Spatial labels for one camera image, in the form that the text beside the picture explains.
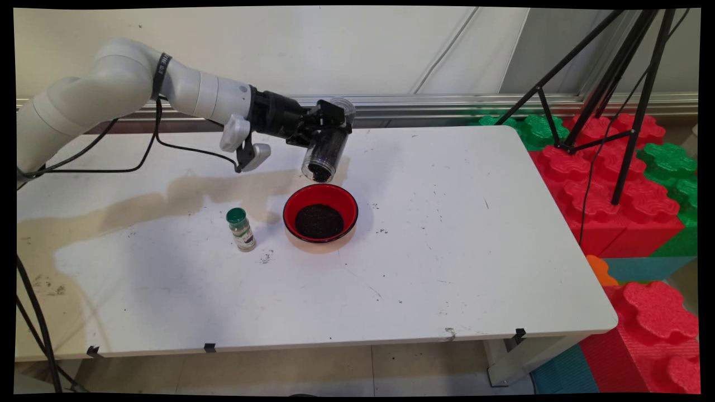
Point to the dark grains heap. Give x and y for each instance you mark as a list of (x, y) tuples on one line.
[(319, 221)]

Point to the teal foam floor mat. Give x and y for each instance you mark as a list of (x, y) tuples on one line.
[(561, 374)]

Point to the green foam block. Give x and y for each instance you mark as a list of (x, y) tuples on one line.
[(536, 131), (673, 167)]

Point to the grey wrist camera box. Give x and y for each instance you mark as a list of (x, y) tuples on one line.
[(237, 131)]

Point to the spice jar with green lid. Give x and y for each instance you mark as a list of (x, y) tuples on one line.
[(242, 231)]

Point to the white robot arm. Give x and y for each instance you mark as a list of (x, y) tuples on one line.
[(111, 84)]

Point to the aluminium wall rail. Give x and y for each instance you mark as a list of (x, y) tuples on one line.
[(419, 106)]

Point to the white table leg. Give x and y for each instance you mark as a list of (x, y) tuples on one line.
[(525, 360)]

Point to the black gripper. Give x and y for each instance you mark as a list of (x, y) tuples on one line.
[(276, 114)]

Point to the clear jar with dark grains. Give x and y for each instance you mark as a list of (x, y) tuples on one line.
[(327, 153)]

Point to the orange foam block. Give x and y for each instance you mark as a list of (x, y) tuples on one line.
[(600, 271)]

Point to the black tripod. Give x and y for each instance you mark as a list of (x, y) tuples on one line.
[(609, 84)]

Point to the red bowl with black rim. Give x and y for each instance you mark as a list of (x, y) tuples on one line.
[(327, 195)]

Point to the large red foam block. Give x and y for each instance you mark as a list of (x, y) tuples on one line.
[(603, 195)]

